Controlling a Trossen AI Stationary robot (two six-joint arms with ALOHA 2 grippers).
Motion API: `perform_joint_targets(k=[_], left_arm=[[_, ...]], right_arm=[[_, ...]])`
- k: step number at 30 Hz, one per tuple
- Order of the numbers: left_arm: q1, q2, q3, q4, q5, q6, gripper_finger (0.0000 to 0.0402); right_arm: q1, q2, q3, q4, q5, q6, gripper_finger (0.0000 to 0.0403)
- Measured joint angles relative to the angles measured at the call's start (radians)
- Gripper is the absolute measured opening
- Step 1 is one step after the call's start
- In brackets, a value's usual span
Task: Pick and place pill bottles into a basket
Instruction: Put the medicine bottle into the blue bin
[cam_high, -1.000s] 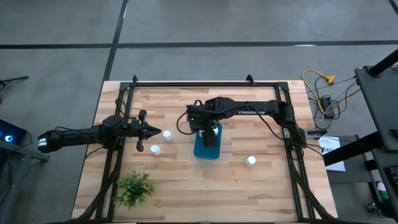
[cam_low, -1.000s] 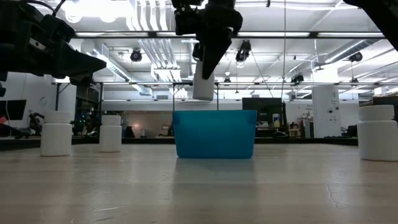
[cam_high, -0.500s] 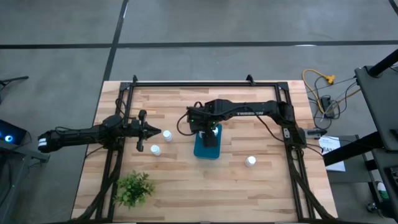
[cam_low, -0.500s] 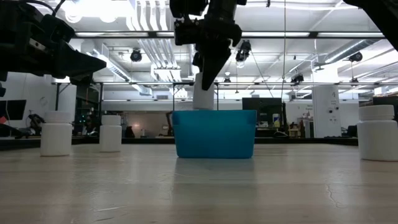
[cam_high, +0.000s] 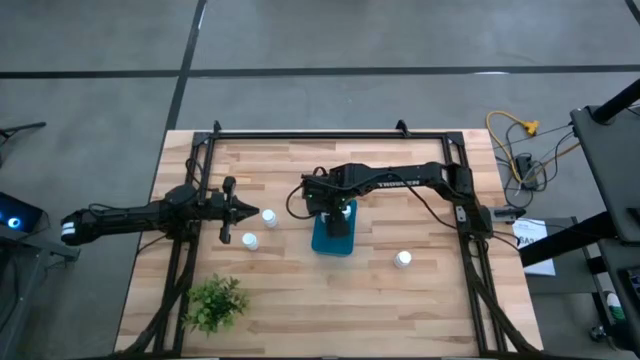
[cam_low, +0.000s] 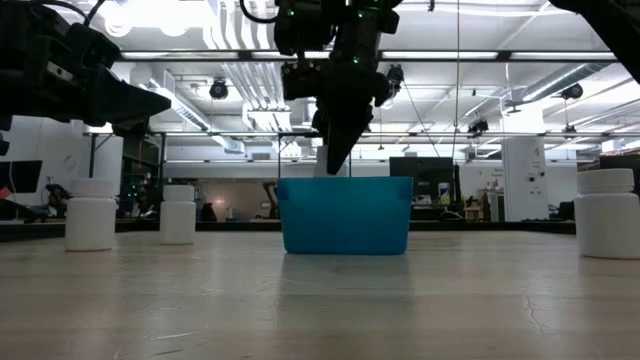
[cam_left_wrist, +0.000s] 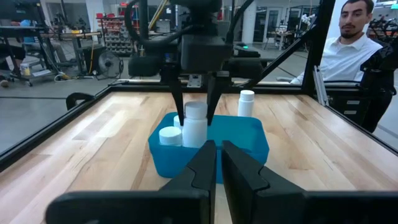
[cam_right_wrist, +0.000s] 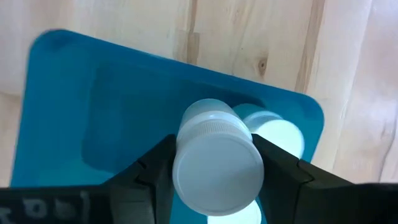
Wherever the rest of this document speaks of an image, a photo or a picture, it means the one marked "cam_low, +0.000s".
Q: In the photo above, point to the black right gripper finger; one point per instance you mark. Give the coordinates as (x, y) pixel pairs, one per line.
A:
(319, 122)
(347, 130)

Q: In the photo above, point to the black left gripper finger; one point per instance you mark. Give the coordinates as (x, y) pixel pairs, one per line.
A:
(131, 126)
(130, 102)

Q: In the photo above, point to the white pill bottle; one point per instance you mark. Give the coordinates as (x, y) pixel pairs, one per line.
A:
(607, 220)
(177, 220)
(321, 162)
(90, 220)

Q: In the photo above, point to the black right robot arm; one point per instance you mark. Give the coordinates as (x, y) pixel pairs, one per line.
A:
(615, 30)

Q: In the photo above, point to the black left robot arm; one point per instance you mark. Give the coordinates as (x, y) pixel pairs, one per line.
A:
(3, 140)

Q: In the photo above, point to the black ceiling spot lamp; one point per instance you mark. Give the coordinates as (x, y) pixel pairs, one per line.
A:
(218, 89)
(572, 92)

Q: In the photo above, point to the dark computer monitor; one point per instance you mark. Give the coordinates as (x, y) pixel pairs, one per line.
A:
(22, 176)

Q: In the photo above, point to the white pillar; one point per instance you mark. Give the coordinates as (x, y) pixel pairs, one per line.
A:
(522, 180)

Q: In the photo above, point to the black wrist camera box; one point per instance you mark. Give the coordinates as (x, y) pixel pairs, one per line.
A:
(302, 80)

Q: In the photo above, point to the black horizontal frame beam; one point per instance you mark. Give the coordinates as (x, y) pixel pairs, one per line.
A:
(440, 55)

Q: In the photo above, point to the grey round duct pipe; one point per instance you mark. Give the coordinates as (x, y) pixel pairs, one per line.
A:
(575, 75)

